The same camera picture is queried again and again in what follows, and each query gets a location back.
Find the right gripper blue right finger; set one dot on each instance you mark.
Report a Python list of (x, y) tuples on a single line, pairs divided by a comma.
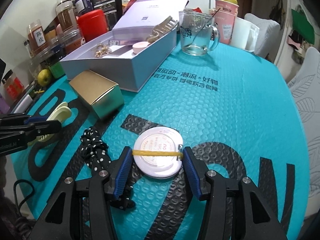
[(192, 168)]

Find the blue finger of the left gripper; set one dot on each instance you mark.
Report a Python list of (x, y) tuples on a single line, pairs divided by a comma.
[(34, 119), (41, 128)]

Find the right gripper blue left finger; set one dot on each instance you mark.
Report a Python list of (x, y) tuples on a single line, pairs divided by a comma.
[(121, 171)]

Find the cream hair clip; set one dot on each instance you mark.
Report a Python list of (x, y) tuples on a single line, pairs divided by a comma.
[(61, 114)]

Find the round pink compact with band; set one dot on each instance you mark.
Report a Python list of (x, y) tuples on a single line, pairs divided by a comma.
[(158, 152)]

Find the black polka dot scrunchie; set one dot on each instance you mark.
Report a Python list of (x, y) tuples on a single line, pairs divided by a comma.
[(94, 151)]

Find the gold rectangular box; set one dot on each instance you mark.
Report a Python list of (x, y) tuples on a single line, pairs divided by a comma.
[(99, 94)]

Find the yellow green lemon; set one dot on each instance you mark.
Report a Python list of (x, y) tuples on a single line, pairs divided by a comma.
[(44, 77)]

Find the teal bubble mailer mat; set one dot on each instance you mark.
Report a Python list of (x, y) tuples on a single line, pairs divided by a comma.
[(232, 108)]

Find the spice jar with label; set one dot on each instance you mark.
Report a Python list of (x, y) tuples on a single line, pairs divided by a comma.
[(36, 37)]

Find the orange labelled wide jar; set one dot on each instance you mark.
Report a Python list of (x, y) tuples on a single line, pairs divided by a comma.
[(72, 40)]

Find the gold beaded hair accessory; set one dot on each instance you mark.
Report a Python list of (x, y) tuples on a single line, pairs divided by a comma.
[(102, 50)]

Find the tall brown spice jar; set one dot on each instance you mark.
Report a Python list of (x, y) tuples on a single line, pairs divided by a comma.
[(66, 15)]

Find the purple small card box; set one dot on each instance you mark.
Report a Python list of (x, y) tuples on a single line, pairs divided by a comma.
[(122, 42)]

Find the red cylindrical canister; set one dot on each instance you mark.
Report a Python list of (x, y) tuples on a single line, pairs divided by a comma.
[(93, 24)]

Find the metal spoon in mug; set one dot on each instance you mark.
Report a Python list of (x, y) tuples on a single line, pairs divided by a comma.
[(207, 36)]

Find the pink round soap case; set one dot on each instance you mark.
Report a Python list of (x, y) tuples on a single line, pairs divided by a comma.
[(139, 46)]

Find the lavender gift box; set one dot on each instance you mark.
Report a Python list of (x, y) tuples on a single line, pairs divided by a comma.
[(129, 70)]

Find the purple lidded jar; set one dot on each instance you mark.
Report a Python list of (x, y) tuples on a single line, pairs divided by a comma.
[(83, 6)]

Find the glass mug with cartoon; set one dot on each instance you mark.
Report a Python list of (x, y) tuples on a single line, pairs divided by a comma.
[(189, 21)]

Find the beige claw hair clip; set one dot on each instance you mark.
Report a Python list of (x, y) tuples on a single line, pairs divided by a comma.
[(162, 29)]

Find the black snack pouch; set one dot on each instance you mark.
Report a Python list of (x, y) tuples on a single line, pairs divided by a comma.
[(112, 10)]

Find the white paper towel roll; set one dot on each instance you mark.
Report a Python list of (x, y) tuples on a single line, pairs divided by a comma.
[(244, 35)]

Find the grey quilted chair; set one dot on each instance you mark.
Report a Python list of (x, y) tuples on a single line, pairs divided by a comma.
[(304, 88)]

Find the green hanging bag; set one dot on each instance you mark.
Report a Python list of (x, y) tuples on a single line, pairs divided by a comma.
[(302, 26)]

